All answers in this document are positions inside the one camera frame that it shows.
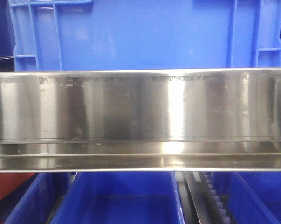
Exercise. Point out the blue bin lower middle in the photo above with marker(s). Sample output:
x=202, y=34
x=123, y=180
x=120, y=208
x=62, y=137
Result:
x=121, y=198

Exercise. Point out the blue bin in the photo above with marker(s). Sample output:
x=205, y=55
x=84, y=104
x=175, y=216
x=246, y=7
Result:
x=253, y=197
x=37, y=202
x=121, y=198

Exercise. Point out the large blue bin upper shelf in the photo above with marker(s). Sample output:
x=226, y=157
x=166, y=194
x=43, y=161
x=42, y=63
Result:
x=145, y=34

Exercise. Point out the blue bin lower left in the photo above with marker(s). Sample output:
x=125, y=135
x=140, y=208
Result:
x=37, y=202

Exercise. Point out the blue bin lower right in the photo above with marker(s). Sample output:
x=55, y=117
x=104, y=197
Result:
x=253, y=197

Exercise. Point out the red bin lower left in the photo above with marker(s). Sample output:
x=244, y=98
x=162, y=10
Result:
x=10, y=181

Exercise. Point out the roller track divider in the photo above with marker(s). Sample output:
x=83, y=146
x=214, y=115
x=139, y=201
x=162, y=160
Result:
x=201, y=204

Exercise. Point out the stainless steel shelf rail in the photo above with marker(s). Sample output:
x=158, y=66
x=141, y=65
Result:
x=141, y=120

